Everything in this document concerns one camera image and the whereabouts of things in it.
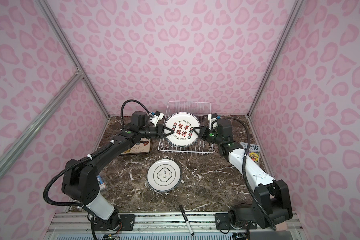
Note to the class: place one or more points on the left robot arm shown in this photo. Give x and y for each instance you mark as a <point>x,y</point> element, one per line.
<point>80,181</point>

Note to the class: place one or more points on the The 143-Storey Treehouse book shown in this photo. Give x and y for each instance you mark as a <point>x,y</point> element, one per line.
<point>254,153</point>

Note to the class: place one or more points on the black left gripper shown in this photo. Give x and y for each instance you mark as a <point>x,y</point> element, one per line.
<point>160,129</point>

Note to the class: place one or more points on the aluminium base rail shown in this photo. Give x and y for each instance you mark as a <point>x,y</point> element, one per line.
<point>166,226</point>

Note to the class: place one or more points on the box of coloured markers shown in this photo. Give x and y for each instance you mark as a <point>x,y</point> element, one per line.
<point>101,182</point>

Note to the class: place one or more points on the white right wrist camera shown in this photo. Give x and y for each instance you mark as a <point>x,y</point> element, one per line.
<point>212,120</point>

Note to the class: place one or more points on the white wire dish rack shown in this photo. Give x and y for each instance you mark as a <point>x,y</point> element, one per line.
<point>200,111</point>

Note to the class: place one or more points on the white round plate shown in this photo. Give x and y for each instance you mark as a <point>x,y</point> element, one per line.
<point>164,175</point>
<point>183,124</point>

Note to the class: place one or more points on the black marker pen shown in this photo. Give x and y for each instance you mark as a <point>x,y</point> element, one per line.
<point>190,229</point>

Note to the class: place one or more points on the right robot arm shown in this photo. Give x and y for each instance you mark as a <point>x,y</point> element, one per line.
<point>271,204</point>

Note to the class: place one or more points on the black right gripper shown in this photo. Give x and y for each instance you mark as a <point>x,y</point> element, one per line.
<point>204,132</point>

